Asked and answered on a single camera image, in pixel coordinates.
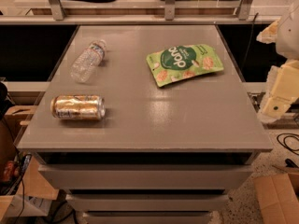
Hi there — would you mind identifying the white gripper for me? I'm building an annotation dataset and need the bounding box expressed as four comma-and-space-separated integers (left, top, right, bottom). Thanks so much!
258, 60, 299, 123

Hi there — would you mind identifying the orange soda can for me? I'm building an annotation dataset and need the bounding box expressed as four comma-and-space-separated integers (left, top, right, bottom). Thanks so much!
50, 95, 106, 120

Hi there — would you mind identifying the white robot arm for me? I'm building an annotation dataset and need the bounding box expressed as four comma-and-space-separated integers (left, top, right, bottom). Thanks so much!
257, 1, 299, 123

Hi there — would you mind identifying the cardboard box right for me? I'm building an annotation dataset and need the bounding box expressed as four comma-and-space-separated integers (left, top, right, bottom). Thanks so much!
253, 166, 299, 224

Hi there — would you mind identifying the cardboard box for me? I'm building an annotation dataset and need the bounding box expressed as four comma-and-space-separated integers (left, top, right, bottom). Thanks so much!
0, 105, 59, 224
253, 166, 299, 224

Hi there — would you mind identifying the green snack pouch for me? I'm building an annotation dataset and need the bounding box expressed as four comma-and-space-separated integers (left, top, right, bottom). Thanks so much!
146, 44, 224, 88

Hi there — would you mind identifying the grey drawer cabinet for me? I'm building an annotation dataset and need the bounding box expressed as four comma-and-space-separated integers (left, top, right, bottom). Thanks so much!
19, 25, 272, 224

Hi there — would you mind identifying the clear plastic water bottle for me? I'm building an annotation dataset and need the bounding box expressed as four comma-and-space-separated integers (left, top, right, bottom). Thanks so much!
70, 40, 107, 83

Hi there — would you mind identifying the cardboard box left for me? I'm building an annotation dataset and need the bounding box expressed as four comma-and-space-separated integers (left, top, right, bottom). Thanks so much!
0, 105, 59, 224

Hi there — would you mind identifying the black cable on floor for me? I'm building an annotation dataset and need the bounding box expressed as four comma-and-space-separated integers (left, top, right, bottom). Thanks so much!
276, 133, 299, 157

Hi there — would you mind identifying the metal shelf frame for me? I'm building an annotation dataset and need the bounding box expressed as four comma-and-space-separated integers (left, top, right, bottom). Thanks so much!
0, 0, 282, 25

